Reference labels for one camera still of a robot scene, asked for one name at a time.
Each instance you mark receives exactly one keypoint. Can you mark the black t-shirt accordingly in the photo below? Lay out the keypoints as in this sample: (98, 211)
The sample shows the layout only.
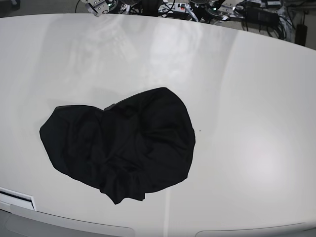
(142, 144)

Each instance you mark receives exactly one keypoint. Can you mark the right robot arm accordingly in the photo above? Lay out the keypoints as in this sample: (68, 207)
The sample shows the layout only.
(99, 7)

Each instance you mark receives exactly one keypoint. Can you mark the white power strip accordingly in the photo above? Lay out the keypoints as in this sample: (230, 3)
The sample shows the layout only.
(177, 7)

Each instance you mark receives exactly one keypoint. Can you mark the black power adapter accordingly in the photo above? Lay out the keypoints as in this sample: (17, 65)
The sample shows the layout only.
(262, 17)

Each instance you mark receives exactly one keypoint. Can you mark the black box on floor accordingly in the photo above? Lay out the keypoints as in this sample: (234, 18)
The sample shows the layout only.
(301, 34)

